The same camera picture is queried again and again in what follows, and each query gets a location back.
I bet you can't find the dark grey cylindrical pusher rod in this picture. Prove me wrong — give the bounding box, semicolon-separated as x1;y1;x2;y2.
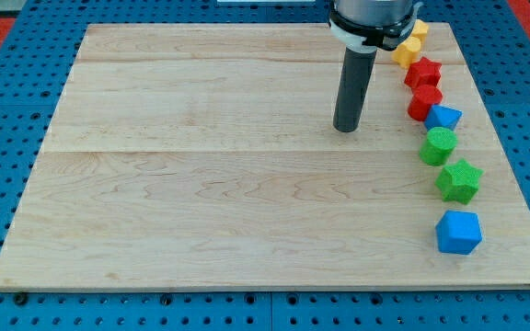
333;48;376;132

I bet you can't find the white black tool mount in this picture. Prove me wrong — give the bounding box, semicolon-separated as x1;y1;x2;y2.
328;2;423;51

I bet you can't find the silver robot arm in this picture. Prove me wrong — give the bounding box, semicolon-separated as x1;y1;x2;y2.
328;0;423;132

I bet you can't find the red circle block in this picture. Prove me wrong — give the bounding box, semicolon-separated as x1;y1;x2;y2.
407;85;443;121

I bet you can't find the blue triangle block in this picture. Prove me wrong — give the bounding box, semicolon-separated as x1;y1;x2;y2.
424;105;463;131

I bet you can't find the green circle block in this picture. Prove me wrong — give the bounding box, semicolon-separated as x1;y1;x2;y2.
419;127;457;166

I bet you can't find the yellow pentagon block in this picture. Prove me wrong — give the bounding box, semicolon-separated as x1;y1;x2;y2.
410;19;430;45

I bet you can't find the red star block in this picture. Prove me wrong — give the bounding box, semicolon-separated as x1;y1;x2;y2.
404;57;442;90

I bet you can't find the green star block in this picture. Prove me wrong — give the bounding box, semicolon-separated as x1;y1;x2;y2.
435;159;484;205

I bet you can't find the blue cube block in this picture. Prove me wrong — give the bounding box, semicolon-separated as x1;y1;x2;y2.
435;211;482;255

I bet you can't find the wooden board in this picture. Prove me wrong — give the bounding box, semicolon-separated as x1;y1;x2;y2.
0;23;530;292

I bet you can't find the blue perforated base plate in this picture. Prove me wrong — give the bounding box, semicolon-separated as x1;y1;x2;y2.
0;0;530;330

